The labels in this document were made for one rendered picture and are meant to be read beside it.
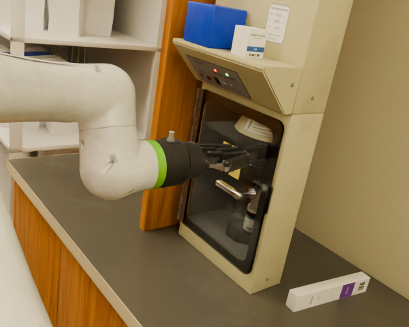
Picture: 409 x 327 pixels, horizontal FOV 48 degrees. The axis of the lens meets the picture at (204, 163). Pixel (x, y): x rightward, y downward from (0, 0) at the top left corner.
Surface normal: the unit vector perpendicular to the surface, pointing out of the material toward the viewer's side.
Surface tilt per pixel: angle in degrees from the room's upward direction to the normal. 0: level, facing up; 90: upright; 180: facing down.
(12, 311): 44
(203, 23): 90
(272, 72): 90
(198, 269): 0
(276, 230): 90
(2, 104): 105
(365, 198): 90
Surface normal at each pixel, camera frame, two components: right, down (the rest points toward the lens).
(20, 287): 0.88, -0.46
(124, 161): 0.58, -0.14
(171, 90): 0.60, 0.37
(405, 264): -0.78, 0.10
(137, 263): 0.16, -0.92
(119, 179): 0.38, 0.27
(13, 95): 0.87, 0.29
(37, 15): 0.30, 0.49
